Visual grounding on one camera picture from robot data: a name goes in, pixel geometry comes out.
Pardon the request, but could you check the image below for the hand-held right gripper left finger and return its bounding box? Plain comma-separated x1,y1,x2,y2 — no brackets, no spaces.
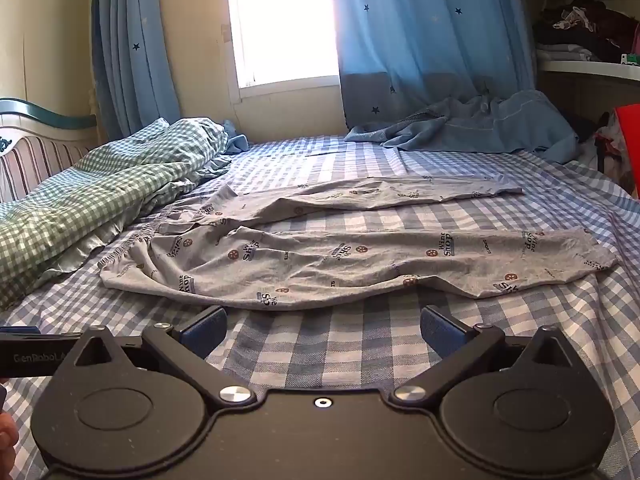
55,305,256,416

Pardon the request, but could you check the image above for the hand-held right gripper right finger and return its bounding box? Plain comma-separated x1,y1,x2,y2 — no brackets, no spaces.
390,305,596,413

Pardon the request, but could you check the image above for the grey printed t-shirt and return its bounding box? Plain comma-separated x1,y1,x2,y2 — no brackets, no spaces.
97,174,617,313

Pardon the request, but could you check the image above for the person's left hand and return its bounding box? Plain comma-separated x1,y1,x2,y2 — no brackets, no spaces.
0,416,19,468

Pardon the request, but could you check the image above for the blue checked bed sheet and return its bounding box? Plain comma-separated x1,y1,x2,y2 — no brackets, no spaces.
0,135,640,480

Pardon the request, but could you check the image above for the green checked quilt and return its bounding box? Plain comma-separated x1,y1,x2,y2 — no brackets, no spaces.
0,117,236,311

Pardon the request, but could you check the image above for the small blue cloth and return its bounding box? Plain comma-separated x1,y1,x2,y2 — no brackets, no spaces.
222,120,249,155

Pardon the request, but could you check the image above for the striped bed headboard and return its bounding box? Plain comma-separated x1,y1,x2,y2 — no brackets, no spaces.
0,98,101,203

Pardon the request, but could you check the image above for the plain blue blanket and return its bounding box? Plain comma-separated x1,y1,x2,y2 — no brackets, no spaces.
345,89,581,165

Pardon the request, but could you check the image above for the red bag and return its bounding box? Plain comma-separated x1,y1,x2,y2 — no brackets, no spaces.
612,104,640,197

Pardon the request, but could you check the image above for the blue star curtain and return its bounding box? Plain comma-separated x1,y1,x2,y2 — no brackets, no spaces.
327,0,538,131
91,0,182,143

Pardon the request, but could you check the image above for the white shelf unit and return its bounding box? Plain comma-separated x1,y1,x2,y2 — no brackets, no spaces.
520,0,640,83

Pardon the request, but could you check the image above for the bright window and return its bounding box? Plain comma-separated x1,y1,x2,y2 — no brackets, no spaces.
225,0,343,101

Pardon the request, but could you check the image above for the pile of dark clothes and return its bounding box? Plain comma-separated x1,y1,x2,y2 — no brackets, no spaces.
532,0,640,63

